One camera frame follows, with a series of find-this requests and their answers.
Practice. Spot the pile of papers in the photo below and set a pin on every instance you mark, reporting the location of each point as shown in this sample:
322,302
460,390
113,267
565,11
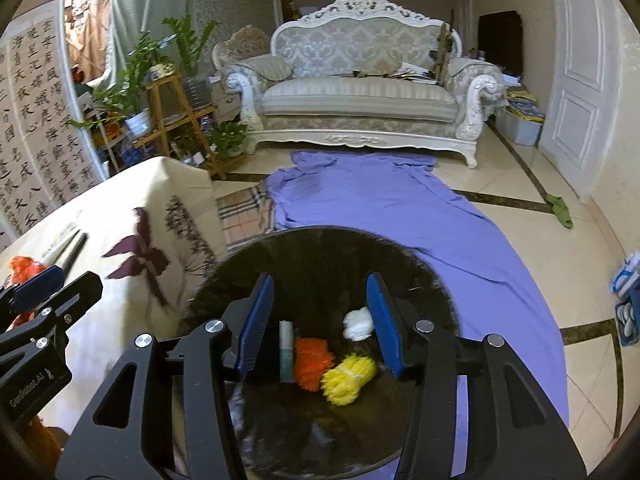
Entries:
412,74

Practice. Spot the ornate beige armchair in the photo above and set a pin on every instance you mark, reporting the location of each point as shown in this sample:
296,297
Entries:
245,42

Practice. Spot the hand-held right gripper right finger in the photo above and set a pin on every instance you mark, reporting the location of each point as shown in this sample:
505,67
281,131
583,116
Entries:
385,330

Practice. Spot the blue basket with stones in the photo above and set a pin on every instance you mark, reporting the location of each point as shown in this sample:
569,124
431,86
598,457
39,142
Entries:
629,322

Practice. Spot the leafy green plant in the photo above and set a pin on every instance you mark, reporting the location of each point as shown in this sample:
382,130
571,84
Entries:
132,80

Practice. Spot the green slipper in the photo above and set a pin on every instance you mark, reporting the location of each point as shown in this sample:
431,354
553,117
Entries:
564,217
555,202

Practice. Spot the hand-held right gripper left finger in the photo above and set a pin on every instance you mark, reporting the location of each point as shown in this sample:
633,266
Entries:
257,325

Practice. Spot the orange foam net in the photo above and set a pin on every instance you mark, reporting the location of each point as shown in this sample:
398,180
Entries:
22,269
314,365

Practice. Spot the small green potted plant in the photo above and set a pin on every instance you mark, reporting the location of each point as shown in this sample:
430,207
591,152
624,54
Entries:
227,137

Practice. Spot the round black trash bin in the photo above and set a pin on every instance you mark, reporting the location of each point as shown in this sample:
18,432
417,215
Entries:
310,270

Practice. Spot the grey plastic storage box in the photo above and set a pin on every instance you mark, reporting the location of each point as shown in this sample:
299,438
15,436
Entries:
522,130

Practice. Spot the brown patterned curtain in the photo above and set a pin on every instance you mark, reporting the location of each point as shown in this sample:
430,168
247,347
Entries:
92,25

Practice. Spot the cream floral tablecloth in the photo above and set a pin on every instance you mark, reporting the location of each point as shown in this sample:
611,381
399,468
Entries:
125,200

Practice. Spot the tall green potted plant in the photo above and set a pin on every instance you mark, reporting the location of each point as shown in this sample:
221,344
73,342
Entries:
192,45

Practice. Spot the wooden plant stand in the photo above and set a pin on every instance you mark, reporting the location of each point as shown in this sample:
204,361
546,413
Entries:
160,105

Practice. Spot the blue white packet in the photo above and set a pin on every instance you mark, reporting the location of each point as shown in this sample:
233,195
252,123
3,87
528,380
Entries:
627,275

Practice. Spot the pale green curtain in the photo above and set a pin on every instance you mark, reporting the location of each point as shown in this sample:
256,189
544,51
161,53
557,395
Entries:
145,10

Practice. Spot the dark cabinet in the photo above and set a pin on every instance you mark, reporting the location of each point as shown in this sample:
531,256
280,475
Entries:
500,42

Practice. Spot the beige sofa cushion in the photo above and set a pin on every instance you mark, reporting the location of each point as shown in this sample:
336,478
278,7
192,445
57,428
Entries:
267,67

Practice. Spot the white panelled door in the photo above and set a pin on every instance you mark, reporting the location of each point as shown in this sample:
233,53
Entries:
585,85

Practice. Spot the small white teal tube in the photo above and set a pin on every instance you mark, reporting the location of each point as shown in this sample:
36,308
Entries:
287,352

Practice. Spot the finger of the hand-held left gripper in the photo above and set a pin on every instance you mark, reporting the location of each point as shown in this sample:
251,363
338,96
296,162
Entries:
37,287
75,297

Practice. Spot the calligraphy wall hanging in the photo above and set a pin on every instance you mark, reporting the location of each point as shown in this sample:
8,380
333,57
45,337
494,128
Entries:
35,125

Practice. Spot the white crumpled paper ball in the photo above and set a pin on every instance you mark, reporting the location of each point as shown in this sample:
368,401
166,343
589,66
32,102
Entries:
358,325

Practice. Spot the blue white planter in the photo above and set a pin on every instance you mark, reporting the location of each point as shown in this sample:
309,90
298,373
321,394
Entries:
162,71

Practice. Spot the yellow foam net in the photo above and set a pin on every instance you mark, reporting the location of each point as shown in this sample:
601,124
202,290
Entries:
347,379

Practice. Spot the purple bed sheet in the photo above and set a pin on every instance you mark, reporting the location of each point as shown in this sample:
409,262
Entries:
400,210

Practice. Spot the ornate white sofa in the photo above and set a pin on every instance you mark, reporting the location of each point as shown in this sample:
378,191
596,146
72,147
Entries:
360,100

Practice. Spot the plaid cloth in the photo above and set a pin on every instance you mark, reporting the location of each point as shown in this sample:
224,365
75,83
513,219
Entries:
245,220

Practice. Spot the white flower pot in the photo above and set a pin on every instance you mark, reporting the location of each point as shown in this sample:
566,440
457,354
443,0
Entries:
138,122

